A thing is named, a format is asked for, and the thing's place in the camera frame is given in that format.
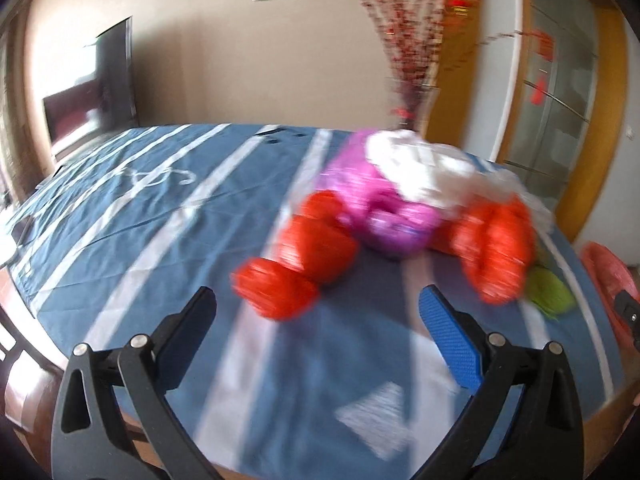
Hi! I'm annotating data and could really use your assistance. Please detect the green plastic bag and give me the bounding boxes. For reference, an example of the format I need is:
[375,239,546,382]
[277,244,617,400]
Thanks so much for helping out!
[525,266,576,318]

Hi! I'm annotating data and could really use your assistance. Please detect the red plastic bag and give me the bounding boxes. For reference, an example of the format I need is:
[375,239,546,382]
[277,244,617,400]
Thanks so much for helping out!
[430,195,535,306]
[231,191,359,322]

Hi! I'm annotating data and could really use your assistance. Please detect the white plastic bag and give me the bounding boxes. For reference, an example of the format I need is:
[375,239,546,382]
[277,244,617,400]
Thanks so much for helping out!
[364,130,554,234]

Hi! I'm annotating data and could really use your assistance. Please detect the red plastic trash basket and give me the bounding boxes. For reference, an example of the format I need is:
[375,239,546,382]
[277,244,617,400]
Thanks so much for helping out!
[579,242,639,350]

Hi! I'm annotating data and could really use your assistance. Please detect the blue white striped tablecloth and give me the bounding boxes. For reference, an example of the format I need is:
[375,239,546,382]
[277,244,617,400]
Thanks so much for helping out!
[0,122,626,480]

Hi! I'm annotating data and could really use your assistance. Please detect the red hanging door ornament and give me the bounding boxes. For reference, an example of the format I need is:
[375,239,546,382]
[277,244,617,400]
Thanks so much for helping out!
[530,75,547,106]

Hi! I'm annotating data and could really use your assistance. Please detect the frosted glass sliding door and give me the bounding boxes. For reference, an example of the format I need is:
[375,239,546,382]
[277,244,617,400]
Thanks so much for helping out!
[506,0,599,210]

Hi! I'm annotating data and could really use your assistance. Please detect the pink plastic bag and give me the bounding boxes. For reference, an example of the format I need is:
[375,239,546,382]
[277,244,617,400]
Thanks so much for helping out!
[317,130,442,258]

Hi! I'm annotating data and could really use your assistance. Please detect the glass vase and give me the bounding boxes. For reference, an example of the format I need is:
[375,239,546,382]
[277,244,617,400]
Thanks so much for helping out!
[388,78,440,138]

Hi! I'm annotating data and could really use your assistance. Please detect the red blossom branches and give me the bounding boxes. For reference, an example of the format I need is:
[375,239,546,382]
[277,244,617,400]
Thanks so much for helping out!
[324,0,557,91]

